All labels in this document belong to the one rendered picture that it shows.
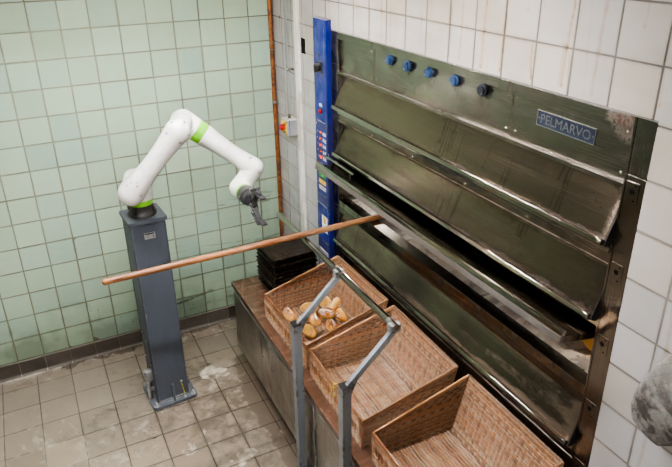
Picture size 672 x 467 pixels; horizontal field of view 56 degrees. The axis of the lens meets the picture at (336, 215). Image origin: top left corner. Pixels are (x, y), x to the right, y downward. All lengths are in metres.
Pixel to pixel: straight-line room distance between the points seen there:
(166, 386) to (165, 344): 0.29
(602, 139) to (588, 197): 0.19
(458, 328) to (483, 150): 0.82
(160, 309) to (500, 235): 2.04
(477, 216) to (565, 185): 0.49
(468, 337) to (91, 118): 2.47
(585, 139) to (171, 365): 2.73
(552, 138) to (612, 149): 0.23
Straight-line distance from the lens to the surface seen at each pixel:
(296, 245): 3.80
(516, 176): 2.29
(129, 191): 3.25
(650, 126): 1.90
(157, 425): 3.95
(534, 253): 2.31
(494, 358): 2.67
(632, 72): 1.92
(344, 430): 2.68
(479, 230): 2.50
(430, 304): 2.95
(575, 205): 2.11
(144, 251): 3.53
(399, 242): 3.10
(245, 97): 4.16
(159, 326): 3.77
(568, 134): 2.11
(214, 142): 3.29
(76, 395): 4.31
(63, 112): 3.95
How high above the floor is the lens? 2.58
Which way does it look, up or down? 24 degrees down
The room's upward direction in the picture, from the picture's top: 1 degrees counter-clockwise
